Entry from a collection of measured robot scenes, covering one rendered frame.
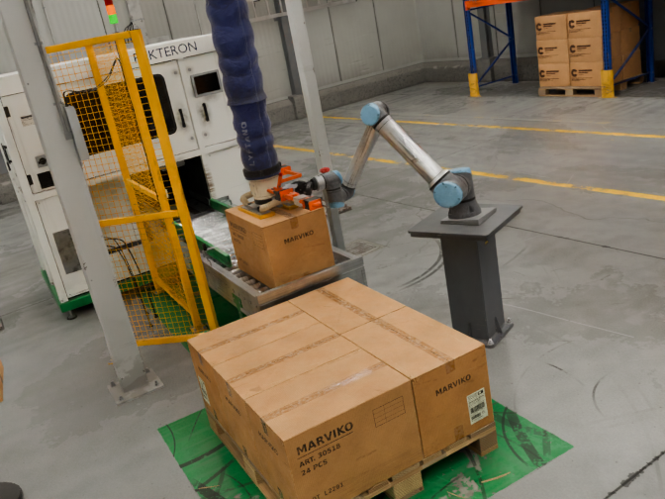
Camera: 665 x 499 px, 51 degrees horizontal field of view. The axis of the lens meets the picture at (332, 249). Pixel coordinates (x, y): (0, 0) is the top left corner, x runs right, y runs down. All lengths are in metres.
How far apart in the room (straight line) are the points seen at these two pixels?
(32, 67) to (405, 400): 2.61
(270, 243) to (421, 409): 1.41
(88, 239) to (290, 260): 1.18
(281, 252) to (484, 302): 1.20
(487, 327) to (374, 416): 1.47
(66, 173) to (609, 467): 3.14
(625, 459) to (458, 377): 0.80
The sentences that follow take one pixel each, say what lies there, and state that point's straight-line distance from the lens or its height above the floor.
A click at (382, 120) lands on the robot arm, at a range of 3.90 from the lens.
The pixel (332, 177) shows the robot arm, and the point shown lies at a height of 1.09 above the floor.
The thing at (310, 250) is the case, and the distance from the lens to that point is 4.08.
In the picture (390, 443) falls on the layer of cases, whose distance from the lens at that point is 3.03.
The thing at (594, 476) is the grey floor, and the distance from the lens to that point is 3.29.
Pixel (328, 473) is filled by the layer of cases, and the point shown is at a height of 0.31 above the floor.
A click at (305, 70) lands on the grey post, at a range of 7.01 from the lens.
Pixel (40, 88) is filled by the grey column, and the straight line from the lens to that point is 4.18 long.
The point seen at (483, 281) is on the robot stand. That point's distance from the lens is 4.12.
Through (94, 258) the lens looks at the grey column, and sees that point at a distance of 4.33.
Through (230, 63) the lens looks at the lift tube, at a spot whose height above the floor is 1.83.
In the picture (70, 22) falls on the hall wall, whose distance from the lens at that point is 12.51.
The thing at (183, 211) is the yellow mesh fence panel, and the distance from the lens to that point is 4.46.
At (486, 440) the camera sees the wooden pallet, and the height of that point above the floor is 0.07.
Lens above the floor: 2.06
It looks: 19 degrees down
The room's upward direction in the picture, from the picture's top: 11 degrees counter-clockwise
